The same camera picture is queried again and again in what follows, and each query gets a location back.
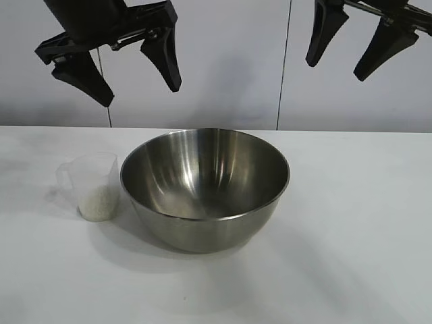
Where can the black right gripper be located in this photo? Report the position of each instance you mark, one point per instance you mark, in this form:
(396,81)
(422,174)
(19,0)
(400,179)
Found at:
(405,13)

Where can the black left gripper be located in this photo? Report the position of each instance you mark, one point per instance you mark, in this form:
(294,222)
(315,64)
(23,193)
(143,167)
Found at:
(101,20)

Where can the clear plastic measuring cup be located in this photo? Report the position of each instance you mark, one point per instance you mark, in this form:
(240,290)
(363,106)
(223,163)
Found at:
(91,168)

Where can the stainless steel mixing bowl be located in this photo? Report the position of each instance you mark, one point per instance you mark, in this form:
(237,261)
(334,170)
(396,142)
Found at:
(206,182)

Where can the white rice grains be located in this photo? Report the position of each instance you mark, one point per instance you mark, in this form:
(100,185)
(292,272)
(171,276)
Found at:
(98,206)

